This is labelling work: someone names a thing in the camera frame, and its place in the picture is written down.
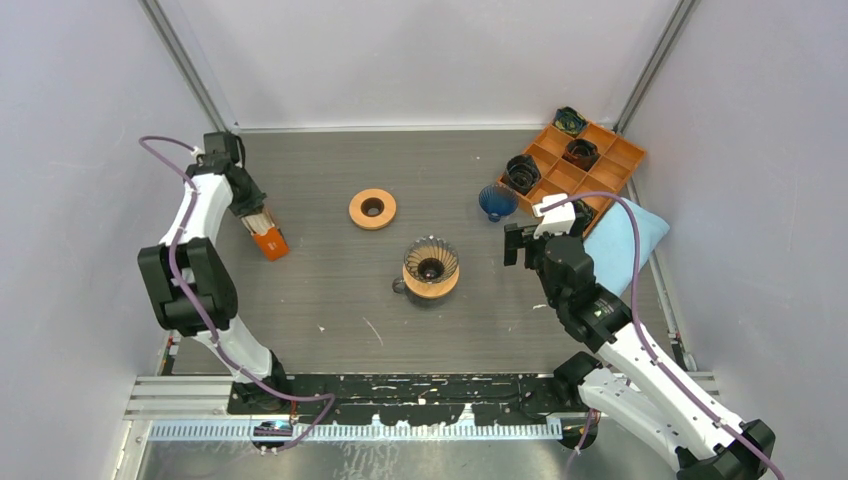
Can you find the grey transparent dripper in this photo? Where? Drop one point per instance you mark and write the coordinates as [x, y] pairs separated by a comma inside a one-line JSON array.
[[430, 259]]

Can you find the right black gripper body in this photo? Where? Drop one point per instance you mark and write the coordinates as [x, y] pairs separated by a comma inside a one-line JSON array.
[[534, 247]]

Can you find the light blue cloth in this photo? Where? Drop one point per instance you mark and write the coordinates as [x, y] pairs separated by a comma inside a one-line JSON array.
[[611, 244]]

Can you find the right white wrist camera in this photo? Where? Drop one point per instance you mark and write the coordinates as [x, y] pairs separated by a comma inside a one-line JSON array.
[[556, 215]]

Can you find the dark capsule green yellow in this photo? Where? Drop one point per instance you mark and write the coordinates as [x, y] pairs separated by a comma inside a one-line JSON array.
[[569, 121]]

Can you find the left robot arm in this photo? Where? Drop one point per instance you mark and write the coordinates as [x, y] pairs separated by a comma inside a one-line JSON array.
[[188, 285]]

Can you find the grey glass mug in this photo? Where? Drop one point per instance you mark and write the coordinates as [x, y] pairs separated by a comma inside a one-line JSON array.
[[399, 286]]

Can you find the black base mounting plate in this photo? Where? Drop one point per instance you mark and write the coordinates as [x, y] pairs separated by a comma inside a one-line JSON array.
[[503, 399]]

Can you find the wooden ring dripper stand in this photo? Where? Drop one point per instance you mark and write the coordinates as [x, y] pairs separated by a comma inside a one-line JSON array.
[[431, 290]]

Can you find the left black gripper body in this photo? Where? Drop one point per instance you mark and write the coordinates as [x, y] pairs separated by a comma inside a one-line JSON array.
[[248, 198]]

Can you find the orange filter holder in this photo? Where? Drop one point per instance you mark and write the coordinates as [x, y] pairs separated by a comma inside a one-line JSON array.
[[272, 244]]

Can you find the orange compartment tray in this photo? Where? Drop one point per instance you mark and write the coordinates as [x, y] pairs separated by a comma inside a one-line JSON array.
[[619, 159]]

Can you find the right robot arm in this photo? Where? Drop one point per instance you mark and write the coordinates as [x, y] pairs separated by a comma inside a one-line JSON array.
[[624, 374]]

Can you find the blue transparent dripper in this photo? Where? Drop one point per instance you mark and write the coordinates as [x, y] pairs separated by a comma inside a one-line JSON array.
[[497, 201]]

